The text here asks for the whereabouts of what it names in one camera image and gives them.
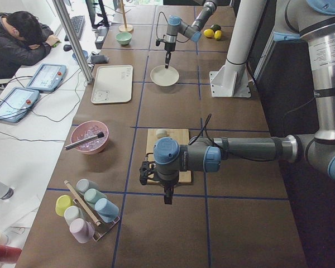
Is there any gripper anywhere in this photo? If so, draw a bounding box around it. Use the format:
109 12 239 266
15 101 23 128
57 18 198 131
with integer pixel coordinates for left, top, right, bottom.
165 51 171 69
163 181 176 205

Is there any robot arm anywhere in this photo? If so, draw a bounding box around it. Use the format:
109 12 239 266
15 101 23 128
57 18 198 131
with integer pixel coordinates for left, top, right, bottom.
156 0 231 69
140 1 335 204

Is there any cream bear serving tray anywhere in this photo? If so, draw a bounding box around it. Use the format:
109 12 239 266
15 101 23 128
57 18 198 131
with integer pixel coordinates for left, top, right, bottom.
91 65 133 104

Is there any cream round plate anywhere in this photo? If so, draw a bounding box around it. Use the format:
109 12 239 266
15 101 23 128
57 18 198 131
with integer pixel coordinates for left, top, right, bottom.
150 65 179 87

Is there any green bowl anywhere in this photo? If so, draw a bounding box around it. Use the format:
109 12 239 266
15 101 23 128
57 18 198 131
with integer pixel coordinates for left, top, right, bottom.
116 32 132 45

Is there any yellow lemon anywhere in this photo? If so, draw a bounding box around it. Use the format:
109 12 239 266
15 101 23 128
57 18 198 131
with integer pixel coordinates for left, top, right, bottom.
203 28 214 39
214 30 222 41

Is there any wooden mug tree stand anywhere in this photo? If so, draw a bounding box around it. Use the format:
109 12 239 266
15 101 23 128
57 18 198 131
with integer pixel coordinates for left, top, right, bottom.
119 0 133 32

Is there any green avocado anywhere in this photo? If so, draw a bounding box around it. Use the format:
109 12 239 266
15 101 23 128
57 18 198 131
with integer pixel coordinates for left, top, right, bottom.
210 24 221 32

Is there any bamboo cutting board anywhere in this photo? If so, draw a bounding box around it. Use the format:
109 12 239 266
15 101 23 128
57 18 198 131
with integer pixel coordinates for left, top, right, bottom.
146 128 193 185

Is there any blue cup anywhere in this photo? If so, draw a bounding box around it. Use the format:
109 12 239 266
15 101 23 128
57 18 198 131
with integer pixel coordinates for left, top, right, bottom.
94 198 119 223

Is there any black box with label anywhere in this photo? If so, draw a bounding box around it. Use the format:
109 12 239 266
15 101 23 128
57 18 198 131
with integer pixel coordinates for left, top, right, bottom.
95 27 109 50

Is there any folded grey cloth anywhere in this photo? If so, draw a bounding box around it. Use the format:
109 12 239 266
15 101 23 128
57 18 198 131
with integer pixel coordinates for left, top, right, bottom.
90 55 109 64

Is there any green cup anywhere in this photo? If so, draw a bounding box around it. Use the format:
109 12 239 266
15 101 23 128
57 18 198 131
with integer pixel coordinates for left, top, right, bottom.
84 188 107 209

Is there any blue bowl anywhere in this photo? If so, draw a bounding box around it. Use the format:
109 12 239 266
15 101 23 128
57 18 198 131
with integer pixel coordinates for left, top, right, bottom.
71 49 89 64

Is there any grey cup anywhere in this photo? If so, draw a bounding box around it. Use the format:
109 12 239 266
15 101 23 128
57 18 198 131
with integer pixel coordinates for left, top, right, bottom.
76 178 99 194

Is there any steel muddler black tip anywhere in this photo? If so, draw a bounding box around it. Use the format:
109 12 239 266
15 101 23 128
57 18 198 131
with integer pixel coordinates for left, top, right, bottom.
65 132 105 150

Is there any pink cup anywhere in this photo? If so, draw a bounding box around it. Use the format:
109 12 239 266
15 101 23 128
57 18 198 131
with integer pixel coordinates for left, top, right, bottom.
69 218 95 243

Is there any black keyboard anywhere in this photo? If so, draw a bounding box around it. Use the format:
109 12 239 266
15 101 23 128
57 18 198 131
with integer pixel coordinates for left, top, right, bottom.
70 15 85 40

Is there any white cup on rack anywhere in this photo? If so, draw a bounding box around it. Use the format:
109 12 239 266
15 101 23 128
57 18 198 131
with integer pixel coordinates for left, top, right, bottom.
64 205 86 226

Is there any pink bowl with ice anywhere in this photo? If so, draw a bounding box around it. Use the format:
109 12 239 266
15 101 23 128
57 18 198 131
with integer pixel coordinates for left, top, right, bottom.
70 121 109 155

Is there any yellow cup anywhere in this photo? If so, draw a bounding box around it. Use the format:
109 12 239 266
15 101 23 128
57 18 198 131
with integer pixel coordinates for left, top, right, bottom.
55 195 73 217

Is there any far teach pendant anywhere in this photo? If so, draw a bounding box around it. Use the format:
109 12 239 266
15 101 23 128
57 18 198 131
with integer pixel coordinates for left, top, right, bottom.
26 64 67 92

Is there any teach pendant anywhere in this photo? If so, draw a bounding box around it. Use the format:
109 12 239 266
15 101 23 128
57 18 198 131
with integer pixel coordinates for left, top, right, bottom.
0 87 40 123
26 64 67 92

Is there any person in black jacket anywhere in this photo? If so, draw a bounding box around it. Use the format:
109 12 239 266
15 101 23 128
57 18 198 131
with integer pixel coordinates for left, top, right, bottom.
0 11 60 79

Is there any near teach pendant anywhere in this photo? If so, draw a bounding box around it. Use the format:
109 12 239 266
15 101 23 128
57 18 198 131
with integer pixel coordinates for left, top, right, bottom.
0 87 40 123

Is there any red cylinder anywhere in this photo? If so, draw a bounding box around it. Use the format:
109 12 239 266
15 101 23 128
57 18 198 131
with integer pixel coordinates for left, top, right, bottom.
0 245 22 264

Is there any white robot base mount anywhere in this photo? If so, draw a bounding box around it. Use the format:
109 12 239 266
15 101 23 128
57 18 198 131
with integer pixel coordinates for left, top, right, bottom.
209 0 267 98

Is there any aluminium frame post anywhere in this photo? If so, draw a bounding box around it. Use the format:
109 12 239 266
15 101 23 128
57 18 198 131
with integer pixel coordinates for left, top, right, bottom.
52 0 94 84

